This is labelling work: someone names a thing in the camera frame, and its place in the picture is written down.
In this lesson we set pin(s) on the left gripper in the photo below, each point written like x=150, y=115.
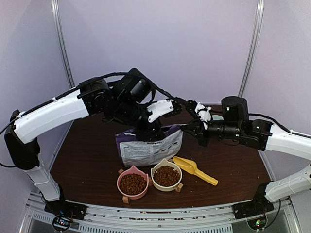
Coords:
x=148, y=134

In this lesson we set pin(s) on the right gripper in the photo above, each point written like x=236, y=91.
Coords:
x=197, y=129

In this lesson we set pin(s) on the purple pet food bag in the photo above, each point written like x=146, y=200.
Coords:
x=133, y=152

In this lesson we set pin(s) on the yellow plastic scoop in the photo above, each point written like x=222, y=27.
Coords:
x=191, y=167

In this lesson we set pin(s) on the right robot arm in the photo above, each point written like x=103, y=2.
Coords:
x=263, y=133

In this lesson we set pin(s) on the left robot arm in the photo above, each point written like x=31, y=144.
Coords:
x=119, y=101

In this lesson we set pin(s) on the light blue ceramic bowl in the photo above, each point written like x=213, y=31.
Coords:
x=217, y=117

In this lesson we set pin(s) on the brown kibble in cream bowl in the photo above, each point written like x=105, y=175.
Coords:
x=166, y=176

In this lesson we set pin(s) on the cream cat-shaped bowl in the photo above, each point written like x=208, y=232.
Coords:
x=165, y=162

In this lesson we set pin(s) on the pink cat-shaped bowl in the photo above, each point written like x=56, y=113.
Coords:
x=133, y=169

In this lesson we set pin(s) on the brown kibble in pink bowl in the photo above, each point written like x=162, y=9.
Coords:
x=132, y=184

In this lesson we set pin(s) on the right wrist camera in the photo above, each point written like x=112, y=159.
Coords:
x=198, y=111

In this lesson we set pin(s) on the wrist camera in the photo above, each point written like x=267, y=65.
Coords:
x=198, y=111
x=163, y=107

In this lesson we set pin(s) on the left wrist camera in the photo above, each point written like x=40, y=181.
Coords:
x=163, y=107

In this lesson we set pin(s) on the front aluminium rail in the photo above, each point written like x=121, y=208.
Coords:
x=211, y=219

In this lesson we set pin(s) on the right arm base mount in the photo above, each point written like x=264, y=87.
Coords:
x=259, y=205

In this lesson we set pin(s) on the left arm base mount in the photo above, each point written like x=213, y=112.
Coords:
x=63, y=208

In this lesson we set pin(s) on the right aluminium frame post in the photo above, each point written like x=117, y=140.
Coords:
x=253, y=45

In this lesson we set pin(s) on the aluminium frame post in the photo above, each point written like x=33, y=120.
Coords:
x=253, y=45
x=61, y=41

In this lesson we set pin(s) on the left aluminium frame post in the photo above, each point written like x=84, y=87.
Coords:
x=61, y=41

